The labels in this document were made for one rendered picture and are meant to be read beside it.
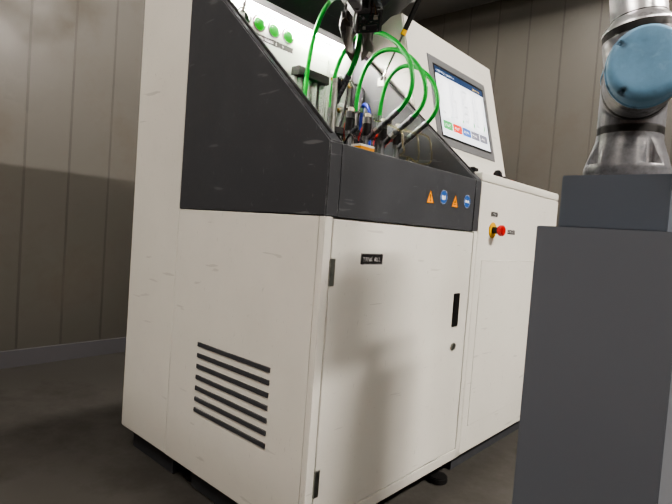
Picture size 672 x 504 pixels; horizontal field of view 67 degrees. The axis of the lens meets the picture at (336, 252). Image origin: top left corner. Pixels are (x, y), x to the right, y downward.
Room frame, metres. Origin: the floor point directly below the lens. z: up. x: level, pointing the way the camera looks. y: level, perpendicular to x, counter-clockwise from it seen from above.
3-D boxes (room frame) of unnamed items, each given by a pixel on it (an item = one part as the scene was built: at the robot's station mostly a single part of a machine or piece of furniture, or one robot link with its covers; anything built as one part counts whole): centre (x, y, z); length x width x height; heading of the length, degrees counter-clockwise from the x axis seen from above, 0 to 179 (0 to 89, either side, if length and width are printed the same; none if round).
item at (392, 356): (1.33, -0.20, 0.44); 0.65 x 0.02 x 0.68; 138
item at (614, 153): (0.99, -0.55, 0.95); 0.15 x 0.15 x 0.10
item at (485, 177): (1.92, -0.59, 0.96); 0.70 x 0.22 x 0.03; 138
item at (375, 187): (1.34, -0.19, 0.87); 0.62 x 0.04 x 0.16; 138
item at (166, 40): (2.07, 0.10, 0.75); 1.40 x 0.28 x 1.50; 138
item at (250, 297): (1.52, 0.01, 0.39); 0.70 x 0.58 x 0.79; 138
